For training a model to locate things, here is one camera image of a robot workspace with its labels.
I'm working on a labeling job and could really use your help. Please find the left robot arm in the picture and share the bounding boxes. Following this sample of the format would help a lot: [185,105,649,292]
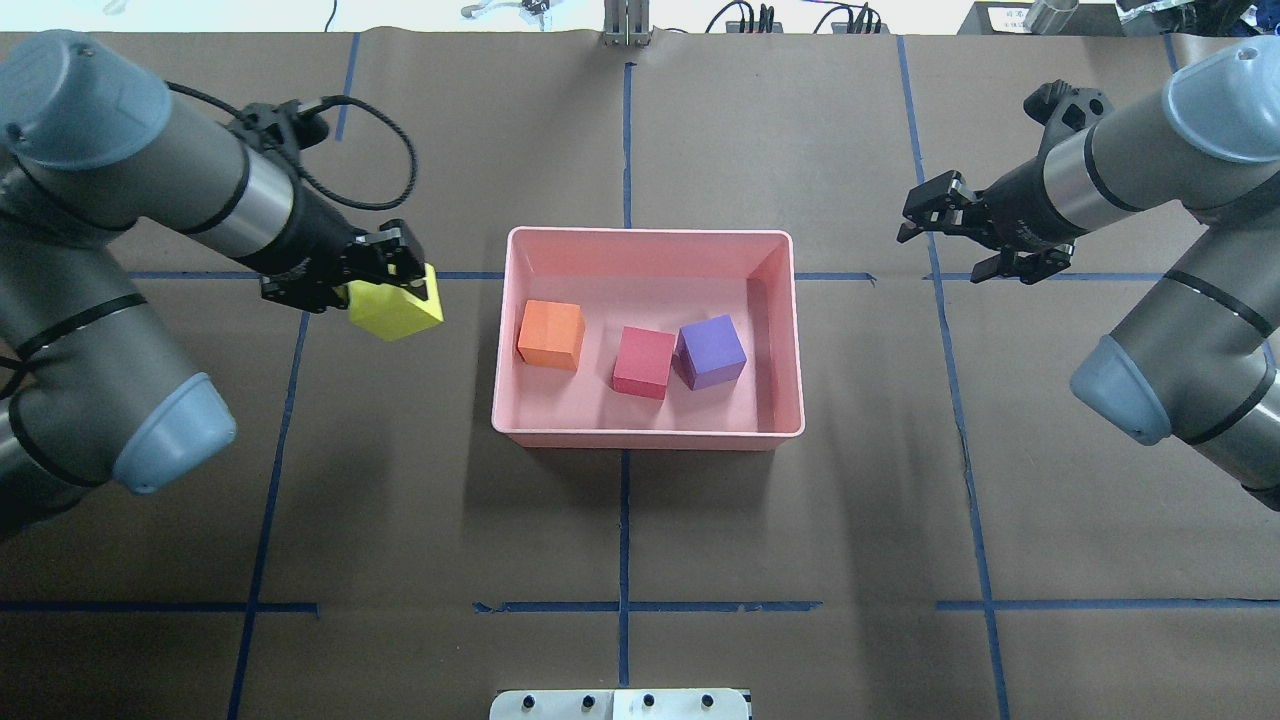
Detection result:
[1,29,443,538]

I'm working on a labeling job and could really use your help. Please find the yellow foam block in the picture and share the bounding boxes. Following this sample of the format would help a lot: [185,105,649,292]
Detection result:
[346,263,445,342]

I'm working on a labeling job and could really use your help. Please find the pink plastic bin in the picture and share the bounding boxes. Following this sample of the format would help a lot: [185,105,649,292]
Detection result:
[492,227,806,451]

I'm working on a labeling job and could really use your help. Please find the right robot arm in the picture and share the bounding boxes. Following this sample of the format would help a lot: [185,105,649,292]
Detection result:
[897,35,1279,510]

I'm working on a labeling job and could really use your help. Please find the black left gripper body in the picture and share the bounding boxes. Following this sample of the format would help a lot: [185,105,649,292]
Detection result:
[239,184,357,286]

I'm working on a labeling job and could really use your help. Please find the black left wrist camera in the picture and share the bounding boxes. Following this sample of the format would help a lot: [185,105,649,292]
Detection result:
[227,100,330,160]

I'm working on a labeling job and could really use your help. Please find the orange foam block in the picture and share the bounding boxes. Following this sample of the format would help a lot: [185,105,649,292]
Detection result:
[517,299,586,372]

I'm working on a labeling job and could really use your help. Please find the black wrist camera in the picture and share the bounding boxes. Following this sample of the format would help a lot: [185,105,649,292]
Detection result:
[1021,79,1115,156]
[227,100,330,160]

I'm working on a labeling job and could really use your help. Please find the aluminium frame post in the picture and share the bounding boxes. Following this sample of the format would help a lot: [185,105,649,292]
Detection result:
[602,0,652,47]

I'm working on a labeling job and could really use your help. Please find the purple foam block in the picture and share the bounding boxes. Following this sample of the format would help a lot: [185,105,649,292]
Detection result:
[676,314,748,391]

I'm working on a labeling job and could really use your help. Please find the red foam block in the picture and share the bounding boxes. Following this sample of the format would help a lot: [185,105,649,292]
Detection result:
[611,325,677,401]

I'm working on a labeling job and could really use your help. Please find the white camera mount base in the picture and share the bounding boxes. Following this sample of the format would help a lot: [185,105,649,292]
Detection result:
[488,687,754,719]

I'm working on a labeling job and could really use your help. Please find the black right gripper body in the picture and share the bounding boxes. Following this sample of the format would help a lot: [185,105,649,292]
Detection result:
[978,155,1082,263]

